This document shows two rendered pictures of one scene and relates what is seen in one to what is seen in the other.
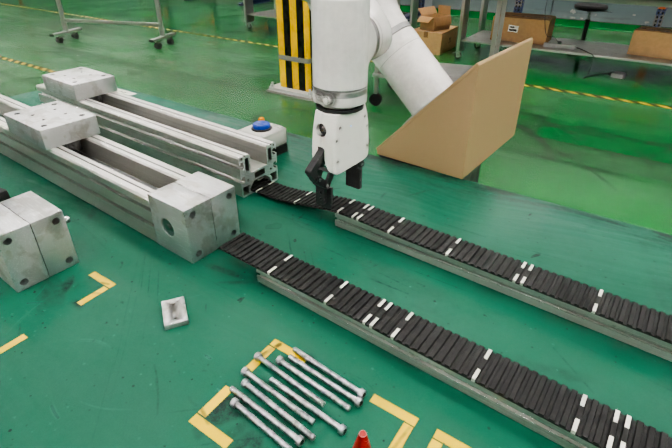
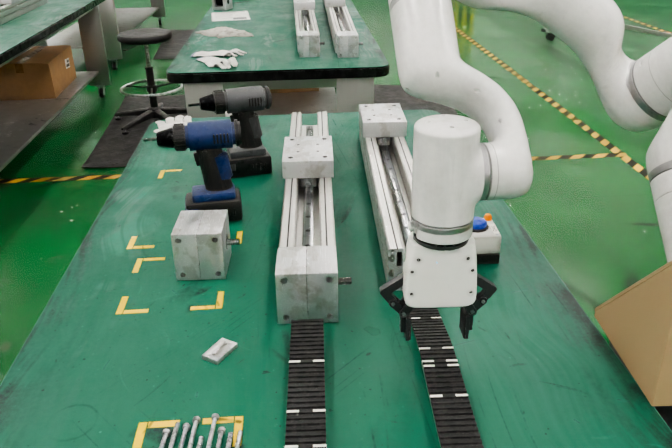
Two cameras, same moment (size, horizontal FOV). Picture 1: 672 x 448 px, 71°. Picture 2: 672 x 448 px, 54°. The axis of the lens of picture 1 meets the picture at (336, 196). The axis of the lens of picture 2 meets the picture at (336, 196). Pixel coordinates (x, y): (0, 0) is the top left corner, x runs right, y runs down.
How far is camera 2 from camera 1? 0.59 m
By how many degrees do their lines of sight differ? 46
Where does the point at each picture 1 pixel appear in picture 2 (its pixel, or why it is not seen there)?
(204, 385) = (171, 410)
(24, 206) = (209, 220)
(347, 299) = (302, 422)
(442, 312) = not seen: outside the picture
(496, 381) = not seen: outside the picture
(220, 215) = (315, 293)
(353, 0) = (436, 136)
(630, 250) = not seen: outside the picture
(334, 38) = (418, 168)
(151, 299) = (223, 332)
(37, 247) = (197, 253)
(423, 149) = (627, 338)
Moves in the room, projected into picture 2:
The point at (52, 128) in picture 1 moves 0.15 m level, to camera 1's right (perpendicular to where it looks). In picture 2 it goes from (292, 162) to (336, 183)
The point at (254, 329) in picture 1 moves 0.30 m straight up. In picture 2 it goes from (242, 399) to (224, 205)
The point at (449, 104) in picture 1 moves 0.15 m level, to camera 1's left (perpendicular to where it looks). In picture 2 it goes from (656, 292) to (558, 250)
